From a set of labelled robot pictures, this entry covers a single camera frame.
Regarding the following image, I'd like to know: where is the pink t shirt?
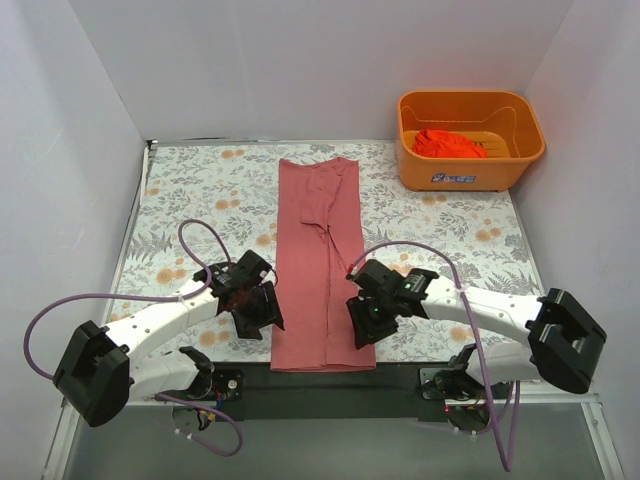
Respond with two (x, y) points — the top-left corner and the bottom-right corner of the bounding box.
(271, 157), (376, 372)

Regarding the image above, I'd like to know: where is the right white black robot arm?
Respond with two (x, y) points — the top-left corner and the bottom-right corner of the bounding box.
(346, 259), (607, 398)

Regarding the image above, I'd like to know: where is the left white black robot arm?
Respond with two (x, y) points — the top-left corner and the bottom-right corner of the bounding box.
(53, 250), (284, 427)

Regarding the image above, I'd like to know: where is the floral patterned table mat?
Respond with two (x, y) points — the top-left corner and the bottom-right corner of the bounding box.
(99, 141), (560, 364)

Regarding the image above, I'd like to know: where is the orange t shirt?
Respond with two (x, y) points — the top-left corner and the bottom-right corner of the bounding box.
(412, 129), (488, 159)

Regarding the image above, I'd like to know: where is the orange plastic basket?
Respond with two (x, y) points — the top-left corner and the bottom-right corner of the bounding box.
(395, 90), (545, 192)

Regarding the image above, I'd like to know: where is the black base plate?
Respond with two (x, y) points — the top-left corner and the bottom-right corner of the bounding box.
(205, 362), (486, 422)

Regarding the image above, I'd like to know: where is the aluminium rail frame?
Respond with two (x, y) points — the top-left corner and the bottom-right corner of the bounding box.
(44, 363), (624, 479)

